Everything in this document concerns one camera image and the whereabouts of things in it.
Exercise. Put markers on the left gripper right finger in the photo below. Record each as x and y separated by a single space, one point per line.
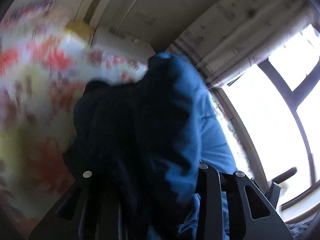
252 214

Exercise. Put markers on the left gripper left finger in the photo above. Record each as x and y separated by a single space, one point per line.
87 210

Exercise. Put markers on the blue quilted puffer jacket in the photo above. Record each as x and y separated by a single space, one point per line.
143 143

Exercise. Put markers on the floral quilt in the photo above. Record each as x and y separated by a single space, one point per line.
44 70

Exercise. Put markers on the patterned curtain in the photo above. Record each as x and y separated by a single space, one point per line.
233 35

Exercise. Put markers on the white nightstand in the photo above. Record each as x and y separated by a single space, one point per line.
107 39

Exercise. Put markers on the yellow bed sheet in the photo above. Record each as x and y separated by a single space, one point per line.
82 29

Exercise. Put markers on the white stick lamp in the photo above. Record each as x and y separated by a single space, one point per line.
126 14

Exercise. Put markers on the dark window frame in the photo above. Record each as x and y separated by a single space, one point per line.
293 99

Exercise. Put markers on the wall socket plate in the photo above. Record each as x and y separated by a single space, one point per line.
145 17

